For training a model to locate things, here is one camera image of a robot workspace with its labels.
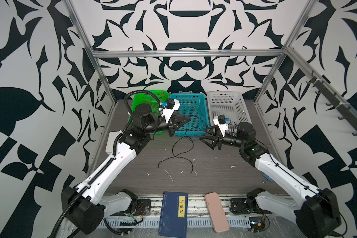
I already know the green plastic basket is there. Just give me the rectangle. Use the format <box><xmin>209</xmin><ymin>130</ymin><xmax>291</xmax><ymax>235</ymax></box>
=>
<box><xmin>125</xmin><ymin>90</ymin><xmax>169</xmax><ymax>134</ymax></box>

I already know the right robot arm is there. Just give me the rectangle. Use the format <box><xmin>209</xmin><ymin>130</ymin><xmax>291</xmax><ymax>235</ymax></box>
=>
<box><xmin>200</xmin><ymin>122</ymin><xmax>347</xmax><ymax>238</ymax></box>

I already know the yellow cable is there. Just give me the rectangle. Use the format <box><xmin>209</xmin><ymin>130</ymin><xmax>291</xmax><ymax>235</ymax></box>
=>
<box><xmin>178</xmin><ymin>102</ymin><xmax>203</xmax><ymax>131</ymax></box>

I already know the white box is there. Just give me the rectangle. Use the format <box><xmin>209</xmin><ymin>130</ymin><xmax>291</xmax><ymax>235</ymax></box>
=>
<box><xmin>105</xmin><ymin>131</ymin><xmax>122</xmax><ymax>155</ymax></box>

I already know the small circuit board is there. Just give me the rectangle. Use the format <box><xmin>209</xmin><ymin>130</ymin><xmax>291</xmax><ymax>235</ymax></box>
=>
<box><xmin>249</xmin><ymin>217</ymin><xmax>270</xmax><ymax>233</ymax></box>

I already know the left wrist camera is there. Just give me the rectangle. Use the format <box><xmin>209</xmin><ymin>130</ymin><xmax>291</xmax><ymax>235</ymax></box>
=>
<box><xmin>161</xmin><ymin>98</ymin><xmax>180</xmax><ymax>123</ymax></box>

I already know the blue binder clip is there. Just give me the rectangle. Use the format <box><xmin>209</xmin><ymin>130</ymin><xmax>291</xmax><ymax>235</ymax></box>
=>
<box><xmin>263</xmin><ymin>174</ymin><xmax>272</xmax><ymax>183</ymax></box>

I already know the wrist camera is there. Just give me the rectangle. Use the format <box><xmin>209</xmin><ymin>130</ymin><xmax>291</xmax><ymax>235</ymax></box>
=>
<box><xmin>213</xmin><ymin>115</ymin><xmax>230</xmax><ymax>137</ymax></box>
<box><xmin>161</xmin><ymin>98</ymin><xmax>180</xmax><ymax>123</ymax></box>

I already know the blue book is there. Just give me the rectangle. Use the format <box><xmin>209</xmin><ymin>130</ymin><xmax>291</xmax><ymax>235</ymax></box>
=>
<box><xmin>158</xmin><ymin>191</ymin><xmax>188</xmax><ymax>238</ymax></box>

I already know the wall hook rail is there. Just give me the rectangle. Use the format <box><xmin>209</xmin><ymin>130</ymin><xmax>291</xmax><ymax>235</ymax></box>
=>
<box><xmin>306</xmin><ymin>69</ymin><xmax>357</xmax><ymax>137</ymax></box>

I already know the white plastic basket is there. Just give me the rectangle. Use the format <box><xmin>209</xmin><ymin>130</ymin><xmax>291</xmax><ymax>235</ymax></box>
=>
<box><xmin>206</xmin><ymin>91</ymin><xmax>252</xmax><ymax>132</ymax></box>

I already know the teal plastic basket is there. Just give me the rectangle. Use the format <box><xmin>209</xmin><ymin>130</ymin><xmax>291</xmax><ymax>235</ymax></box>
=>
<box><xmin>170</xmin><ymin>93</ymin><xmax>210</xmax><ymax>137</ymax></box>

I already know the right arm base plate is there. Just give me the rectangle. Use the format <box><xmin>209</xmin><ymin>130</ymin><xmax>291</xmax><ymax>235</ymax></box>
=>
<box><xmin>230</xmin><ymin>188</ymin><xmax>272</xmax><ymax>215</ymax></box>

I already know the tangled cable pile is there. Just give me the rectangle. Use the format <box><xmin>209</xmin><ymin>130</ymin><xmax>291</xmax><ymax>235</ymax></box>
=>
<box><xmin>157</xmin><ymin>133</ymin><xmax>195</xmax><ymax>174</ymax></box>

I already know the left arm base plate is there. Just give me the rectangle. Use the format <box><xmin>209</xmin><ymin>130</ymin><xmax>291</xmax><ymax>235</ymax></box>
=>
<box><xmin>112</xmin><ymin>199</ymin><xmax>152</xmax><ymax>216</ymax></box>

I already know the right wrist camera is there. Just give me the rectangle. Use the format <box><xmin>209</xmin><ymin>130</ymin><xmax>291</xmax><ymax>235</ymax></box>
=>
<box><xmin>213</xmin><ymin>115</ymin><xmax>230</xmax><ymax>137</ymax></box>

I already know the pink case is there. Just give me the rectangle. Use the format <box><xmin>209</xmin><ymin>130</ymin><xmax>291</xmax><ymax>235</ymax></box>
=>
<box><xmin>205</xmin><ymin>192</ymin><xmax>230</xmax><ymax>233</ymax></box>

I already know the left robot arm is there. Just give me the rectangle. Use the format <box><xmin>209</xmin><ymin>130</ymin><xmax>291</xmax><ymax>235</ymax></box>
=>
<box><xmin>50</xmin><ymin>90</ymin><xmax>191</xmax><ymax>238</ymax></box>

